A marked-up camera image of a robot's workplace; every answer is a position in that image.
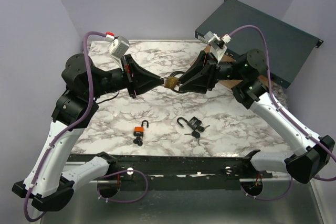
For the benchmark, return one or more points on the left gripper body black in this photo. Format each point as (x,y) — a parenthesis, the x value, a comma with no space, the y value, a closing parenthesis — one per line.
(128,77)

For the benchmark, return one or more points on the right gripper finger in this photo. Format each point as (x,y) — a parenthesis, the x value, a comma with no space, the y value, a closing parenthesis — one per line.
(198,70)
(197,84)

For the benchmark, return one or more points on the wooden board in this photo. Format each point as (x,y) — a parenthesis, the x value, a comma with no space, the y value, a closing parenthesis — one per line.
(228,57)

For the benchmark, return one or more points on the brass padlock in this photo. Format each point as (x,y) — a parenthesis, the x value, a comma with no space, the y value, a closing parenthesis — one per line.
(171,82)

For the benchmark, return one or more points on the black padlock key bunch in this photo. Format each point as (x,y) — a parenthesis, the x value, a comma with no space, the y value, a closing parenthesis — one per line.
(197,133)

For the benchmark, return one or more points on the black mounting rail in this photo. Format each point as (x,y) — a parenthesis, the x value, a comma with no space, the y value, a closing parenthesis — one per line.
(183,173)

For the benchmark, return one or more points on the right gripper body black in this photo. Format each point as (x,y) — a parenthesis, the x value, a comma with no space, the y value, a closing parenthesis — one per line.
(213,74)

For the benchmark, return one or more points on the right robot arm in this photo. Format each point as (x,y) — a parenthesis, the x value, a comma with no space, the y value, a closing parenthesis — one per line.
(309,152)

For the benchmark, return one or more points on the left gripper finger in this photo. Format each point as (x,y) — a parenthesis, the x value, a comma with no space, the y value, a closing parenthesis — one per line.
(145,85)
(141,74)

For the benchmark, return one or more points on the black padlock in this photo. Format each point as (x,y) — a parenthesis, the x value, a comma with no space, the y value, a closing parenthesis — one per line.
(193,123)

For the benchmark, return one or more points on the orange padlock with keys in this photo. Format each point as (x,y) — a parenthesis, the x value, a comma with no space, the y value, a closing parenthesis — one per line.
(138,133)

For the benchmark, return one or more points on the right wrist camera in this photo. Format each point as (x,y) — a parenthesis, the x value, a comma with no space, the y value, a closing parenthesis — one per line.
(218,45)

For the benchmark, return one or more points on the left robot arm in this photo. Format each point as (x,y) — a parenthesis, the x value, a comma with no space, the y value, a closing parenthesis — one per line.
(47,187)

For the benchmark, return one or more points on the dark teal network switch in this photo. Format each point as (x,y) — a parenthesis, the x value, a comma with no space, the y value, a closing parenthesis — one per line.
(288,47)

